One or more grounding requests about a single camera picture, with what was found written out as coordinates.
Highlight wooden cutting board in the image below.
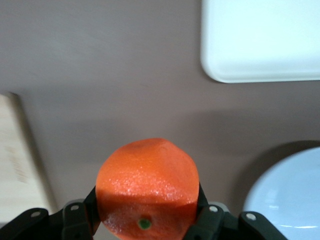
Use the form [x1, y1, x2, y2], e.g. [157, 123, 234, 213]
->
[0, 92, 57, 223]

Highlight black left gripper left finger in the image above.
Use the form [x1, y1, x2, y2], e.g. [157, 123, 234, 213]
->
[62, 186, 101, 240]

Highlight white round plate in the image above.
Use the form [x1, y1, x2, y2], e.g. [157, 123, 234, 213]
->
[242, 146, 320, 240]

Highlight cream tray with bear print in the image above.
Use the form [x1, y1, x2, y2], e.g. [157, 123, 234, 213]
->
[200, 0, 320, 84]

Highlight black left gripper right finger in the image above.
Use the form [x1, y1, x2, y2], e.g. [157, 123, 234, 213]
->
[186, 183, 225, 240]

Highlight orange fruit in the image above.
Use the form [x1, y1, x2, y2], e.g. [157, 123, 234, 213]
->
[95, 137, 201, 240]

